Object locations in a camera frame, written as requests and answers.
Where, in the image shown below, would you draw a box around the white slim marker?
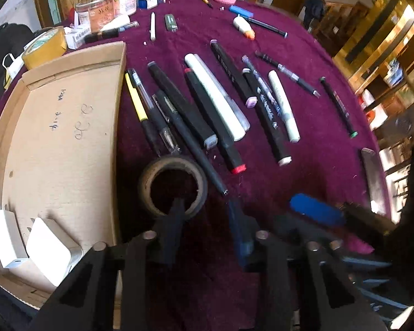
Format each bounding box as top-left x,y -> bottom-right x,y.
268,70 -> 301,143

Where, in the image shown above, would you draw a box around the black marker red cap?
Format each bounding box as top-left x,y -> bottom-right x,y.
185,68 -> 247,174

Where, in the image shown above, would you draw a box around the dark tape roll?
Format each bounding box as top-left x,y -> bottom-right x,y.
138,156 -> 208,219

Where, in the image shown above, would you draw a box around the black marker grey cap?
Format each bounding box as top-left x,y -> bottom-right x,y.
148,61 -> 218,150

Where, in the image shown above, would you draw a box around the black marker white cap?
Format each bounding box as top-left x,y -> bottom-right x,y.
242,68 -> 292,166

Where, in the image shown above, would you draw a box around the black fineliner pen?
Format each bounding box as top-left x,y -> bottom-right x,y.
154,90 -> 229,196

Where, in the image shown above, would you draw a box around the black marker pink cap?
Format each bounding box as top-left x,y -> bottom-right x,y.
210,40 -> 258,108

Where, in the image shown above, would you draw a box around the blue patterned clear pen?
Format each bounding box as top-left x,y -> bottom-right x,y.
241,55 -> 281,117

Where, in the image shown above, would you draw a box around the black marker green cap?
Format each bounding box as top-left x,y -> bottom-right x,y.
319,76 -> 357,138

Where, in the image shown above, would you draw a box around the purple tablecloth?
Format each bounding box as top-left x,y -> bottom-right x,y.
0,0 -> 394,331

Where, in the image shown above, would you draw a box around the white power adapter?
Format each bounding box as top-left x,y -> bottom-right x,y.
26,217 -> 84,287

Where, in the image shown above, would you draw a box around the translucent white pen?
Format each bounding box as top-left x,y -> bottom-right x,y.
194,54 -> 250,132

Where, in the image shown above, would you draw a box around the yellow black pen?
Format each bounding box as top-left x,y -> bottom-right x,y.
125,71 -> 161,157

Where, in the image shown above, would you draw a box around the black retractable gel pen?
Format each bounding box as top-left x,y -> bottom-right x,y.
255,51 -> 320,98

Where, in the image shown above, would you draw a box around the cardboard box tray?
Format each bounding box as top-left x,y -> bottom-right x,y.
0,40 -> 128,330

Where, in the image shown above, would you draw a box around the white charger adapter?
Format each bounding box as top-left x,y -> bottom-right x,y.
0,209 -> 28,269

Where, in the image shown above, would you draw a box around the black marker teal caps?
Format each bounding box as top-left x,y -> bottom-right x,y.
245,17 -> 288,38

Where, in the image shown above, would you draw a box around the white orange glue bottle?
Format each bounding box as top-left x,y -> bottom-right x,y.
233,16 -> 256,40

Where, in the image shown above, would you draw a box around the blue lighter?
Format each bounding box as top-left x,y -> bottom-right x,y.
229,4 -> 254,18

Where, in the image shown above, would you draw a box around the white stick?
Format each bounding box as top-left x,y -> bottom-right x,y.
149,12 -> 156,41

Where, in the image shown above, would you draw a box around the black clear pen by jars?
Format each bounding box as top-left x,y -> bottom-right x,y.
84,21 -> 140,44

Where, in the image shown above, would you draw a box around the green lighter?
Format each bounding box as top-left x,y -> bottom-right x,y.
164,14 -> 179,32

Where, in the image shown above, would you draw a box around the white barcode box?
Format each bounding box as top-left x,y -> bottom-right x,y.
64,24 -> 91,50

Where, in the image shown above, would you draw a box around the small yellow black screwdriver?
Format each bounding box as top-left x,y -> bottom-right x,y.
203,0 -> 213,9

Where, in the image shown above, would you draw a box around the yellow tape roll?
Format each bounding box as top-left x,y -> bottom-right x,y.
22,26 -> 67,70

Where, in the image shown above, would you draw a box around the clear orange label jar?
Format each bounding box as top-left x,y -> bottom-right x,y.
75,0 -> 115,32

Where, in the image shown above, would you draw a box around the blue white small box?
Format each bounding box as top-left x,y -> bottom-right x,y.
137,0 -> 166,10

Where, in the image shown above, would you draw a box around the black bag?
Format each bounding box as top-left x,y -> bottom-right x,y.
0,22 -> 33,92

